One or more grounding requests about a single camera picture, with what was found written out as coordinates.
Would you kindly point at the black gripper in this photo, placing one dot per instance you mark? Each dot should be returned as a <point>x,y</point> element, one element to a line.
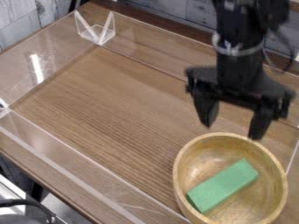
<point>238,81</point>

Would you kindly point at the green rectangular block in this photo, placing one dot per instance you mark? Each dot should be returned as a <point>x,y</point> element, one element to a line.
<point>217,189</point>

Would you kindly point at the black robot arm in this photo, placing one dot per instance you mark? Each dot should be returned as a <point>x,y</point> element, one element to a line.
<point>238,80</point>

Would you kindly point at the brown wooden bowl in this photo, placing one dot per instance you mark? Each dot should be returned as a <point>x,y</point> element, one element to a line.
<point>207,155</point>

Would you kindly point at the clear acrylic enclosure wall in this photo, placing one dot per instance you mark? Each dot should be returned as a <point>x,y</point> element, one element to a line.
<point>96,117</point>

